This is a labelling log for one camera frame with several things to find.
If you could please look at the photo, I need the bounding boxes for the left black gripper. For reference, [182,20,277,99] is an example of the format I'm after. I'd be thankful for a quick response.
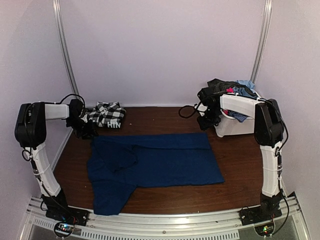
[65,117,99,140]

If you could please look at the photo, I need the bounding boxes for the left black cable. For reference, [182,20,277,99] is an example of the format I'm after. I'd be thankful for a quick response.
[58,93,86,111]

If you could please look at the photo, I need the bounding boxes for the aluminium front rail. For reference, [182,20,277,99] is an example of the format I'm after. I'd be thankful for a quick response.
[17,197,311,240]

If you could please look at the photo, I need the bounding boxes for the blue patterned garment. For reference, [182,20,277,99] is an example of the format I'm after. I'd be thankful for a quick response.
[227,86,251,123]

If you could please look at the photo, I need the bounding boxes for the red pink garment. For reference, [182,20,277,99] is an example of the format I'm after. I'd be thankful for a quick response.
[226,87,234,93]

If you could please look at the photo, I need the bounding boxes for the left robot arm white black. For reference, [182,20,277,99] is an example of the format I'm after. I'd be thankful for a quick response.
[14,98,98,222]

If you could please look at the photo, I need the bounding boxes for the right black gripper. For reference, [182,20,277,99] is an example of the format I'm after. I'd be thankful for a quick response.
[197,107,221,131]

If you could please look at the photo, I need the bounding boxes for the light blue garment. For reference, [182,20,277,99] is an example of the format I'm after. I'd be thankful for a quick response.
[236,80,256,93]

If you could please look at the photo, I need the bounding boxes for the navy blue garment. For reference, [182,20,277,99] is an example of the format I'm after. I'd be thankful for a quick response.
[87,133,225,216]

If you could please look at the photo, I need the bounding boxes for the left aluminium corner post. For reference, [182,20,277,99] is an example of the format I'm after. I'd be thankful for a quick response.
[52,0,79,95]

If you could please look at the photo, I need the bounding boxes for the right black cable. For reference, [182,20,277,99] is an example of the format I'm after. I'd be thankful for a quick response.
[178,101,206,119]

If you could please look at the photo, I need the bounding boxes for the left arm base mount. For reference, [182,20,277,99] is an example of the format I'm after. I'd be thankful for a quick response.
[41,190,89,239]

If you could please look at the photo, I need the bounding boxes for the dark grey garment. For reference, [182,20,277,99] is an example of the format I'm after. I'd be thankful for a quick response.
[207,78,238,93]

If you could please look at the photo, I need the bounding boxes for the right aluminium corner post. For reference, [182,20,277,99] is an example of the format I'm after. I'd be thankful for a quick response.
[250,0,273,84]

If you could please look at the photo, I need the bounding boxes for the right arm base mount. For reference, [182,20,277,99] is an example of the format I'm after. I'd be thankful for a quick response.
[238,194,282,237]

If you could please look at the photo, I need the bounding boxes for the aluminium corner post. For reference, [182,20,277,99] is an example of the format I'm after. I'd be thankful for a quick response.
[250,0,273,84]
[52,0,79,95]

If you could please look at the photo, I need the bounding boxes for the white plastic laundry bin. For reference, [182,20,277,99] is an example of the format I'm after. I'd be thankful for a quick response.
[215,93,262,138]

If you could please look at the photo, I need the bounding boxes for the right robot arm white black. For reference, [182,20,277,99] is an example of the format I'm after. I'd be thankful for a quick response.
[195,87,285,225]

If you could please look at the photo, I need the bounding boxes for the black cable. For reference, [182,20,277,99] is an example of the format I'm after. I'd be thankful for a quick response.
[58,93,86,111]
[178,101,206,119]

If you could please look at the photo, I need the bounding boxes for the black white plaid shirt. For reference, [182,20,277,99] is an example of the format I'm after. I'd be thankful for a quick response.
[82,101,127,129]

